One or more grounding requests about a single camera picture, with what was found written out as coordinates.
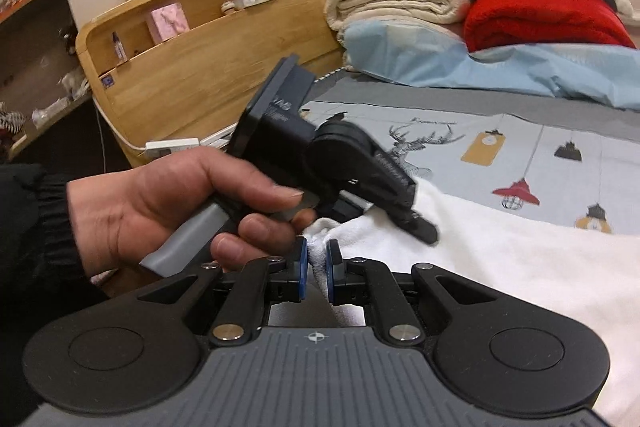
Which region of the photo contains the white power strip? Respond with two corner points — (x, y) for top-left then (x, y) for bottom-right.
(144, 138), (200, 159)

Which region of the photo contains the dark open shelf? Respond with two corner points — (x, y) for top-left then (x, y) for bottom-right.
(1, 0), (79, 162)

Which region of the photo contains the black sleeve forearm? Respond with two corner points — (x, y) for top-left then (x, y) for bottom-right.
(1, 165), (107, 426)

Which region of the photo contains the person's left hand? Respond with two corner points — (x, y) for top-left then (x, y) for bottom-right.
(66, 147), (316, 277)

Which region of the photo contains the beige folded towel stack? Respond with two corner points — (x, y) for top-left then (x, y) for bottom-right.
(324, 0), (472, 31)

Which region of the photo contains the light blue blanket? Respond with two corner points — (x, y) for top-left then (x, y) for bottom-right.
(337, 20), (639, 110)

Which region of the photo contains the pink gift bag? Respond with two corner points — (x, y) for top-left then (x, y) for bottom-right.
(146, 3), (190, 44)

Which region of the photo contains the wooden headboard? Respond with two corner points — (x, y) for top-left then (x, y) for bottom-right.
(76, 0), (343, 167)

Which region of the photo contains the printed light bed sheet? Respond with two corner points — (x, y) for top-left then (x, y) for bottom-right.
(300, 102), (639, 235)

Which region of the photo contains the red knit garment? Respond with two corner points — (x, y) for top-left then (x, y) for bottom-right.
(463, 0), (634, 52)

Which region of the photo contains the small spray bottle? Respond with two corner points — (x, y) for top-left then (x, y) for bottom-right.
(112, 31), (128, 64)

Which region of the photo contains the white small garment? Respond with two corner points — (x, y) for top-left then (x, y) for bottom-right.
(89, 178), (640, 427)

